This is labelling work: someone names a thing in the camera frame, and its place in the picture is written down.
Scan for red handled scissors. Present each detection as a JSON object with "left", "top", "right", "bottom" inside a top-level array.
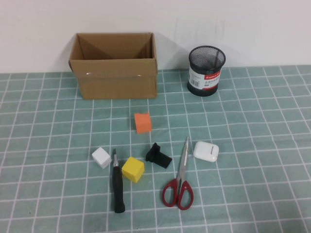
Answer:
[{"left": 162, "top": 136, "right": 194, "bottom": 211}]

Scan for black handled screwdriver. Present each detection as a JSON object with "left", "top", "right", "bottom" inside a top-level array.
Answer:
[{"left": 111, "top": 148, "right": 126, "bottom": 214}]

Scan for orange foam block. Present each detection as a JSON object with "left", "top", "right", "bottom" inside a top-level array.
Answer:
[{"left": 134, "top": 111, "right": 153, "bottom": 134}]

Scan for brown cardboard box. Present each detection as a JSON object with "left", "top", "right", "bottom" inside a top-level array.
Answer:
[{"left": 68, "top": 32, "right": 158, "bottom": 100}]

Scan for yellow foam block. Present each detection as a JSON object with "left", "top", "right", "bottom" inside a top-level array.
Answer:
[{"left": 121, "top": 156, "right": 145, "bottom": 183}]

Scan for black mesh pen holder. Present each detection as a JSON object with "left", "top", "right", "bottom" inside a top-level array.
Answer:
[{"left": 187, "top": 45, "right": 226, "bottom": 97}]

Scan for white earbuds case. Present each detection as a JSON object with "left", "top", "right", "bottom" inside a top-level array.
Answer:
[{"left": 193, "top": 141, "right": 220, "bottom": 163}]

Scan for white foam block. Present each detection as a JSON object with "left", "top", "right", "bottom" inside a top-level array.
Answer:
[{"left": 91, "top": 147, "right": 112, "bottom": 170}]

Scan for black plastic bracket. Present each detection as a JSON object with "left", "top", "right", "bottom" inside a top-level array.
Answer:
[{"left": 145, "top": 142, "right": 173, "bottom": 169}]

